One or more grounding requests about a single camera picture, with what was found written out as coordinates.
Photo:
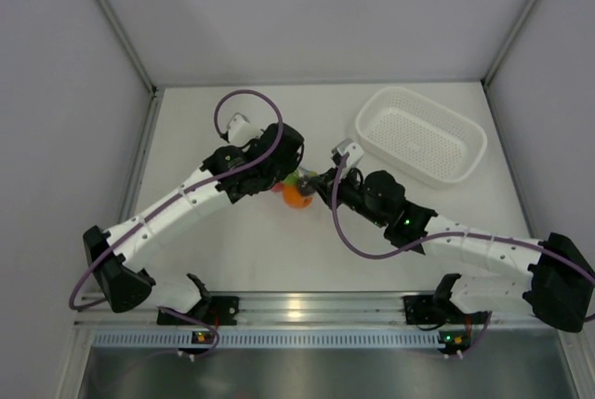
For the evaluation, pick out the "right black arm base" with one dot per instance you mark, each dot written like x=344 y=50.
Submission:
x=420 y=310

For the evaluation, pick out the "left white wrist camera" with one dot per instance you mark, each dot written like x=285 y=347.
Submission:
x=240 y=131

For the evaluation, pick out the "orange fake fruit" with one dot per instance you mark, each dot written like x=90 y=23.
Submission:
x=294 y=199

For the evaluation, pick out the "clear zip top bag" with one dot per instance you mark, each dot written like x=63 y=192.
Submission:
x=305 y=184

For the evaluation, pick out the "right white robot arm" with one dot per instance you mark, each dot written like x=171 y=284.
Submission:
x=547 y=279

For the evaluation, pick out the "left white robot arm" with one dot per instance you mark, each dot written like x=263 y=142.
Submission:
x=120 y=256

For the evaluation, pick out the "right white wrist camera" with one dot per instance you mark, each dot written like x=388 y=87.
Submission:
x=351 y=150

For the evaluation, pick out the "green fake fruit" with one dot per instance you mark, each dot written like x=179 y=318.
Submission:
x=292 y=179

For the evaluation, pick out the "red fake apple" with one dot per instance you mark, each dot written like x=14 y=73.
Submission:
x=277 y=188

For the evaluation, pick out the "white slotted cable duct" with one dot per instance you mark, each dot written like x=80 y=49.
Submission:
x=280 y=339

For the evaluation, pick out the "white perforated plastic basket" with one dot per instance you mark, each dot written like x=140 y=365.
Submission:
x=420 y=137

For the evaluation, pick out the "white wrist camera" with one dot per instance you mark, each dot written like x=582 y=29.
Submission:
x=351 y=150
x=240 y=131

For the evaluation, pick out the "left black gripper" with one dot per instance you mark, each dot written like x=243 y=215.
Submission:
x=284 y=169

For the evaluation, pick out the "aluminium mounting rail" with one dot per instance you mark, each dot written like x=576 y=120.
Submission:
x=252 y=309

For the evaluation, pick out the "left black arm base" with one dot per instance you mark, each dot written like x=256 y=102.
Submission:
x=220 y=310

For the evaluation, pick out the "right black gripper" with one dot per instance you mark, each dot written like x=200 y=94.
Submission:
x=325 y=185

